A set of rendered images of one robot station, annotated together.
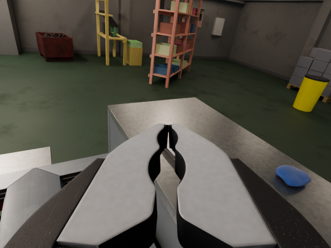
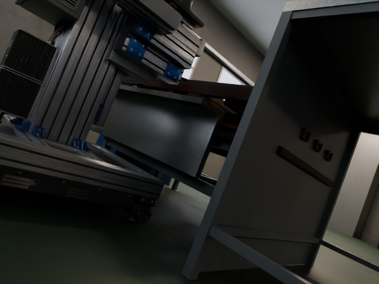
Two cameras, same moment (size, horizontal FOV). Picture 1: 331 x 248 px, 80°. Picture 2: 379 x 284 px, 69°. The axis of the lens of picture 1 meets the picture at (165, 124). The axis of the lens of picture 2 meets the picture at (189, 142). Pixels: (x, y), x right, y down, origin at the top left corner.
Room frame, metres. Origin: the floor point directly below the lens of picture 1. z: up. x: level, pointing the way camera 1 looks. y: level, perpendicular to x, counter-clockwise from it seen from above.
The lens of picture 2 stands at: (-0.47, -1.29, 0.39)
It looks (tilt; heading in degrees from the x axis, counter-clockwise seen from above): 3 degrees up; 77
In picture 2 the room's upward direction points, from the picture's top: 21 degrees clockwise
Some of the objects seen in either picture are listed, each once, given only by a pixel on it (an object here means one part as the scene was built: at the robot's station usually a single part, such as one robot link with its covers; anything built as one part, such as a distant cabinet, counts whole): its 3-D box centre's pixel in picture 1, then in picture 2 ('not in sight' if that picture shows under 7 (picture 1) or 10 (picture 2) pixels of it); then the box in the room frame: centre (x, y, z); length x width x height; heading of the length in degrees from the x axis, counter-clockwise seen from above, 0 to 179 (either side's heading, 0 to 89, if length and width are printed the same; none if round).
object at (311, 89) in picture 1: (309, 93); not in sight; (4.49, -3.12, 0.37); 0.47 x 0.47 x 0.74
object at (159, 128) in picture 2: not in sight; (141, 124); (-0.38, 0.66, 0.48); 1.30 x 0.04 x 0.35; 122
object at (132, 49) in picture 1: (118, 32); not in sight; (6.80, 1.86, 0.87); 1.35 x 1.21 x 1.75; 28
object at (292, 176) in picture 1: (292, 175); not in sight; (0.58, -0.48, 1.07); 0.12 x 0.10 x 0.03; 124
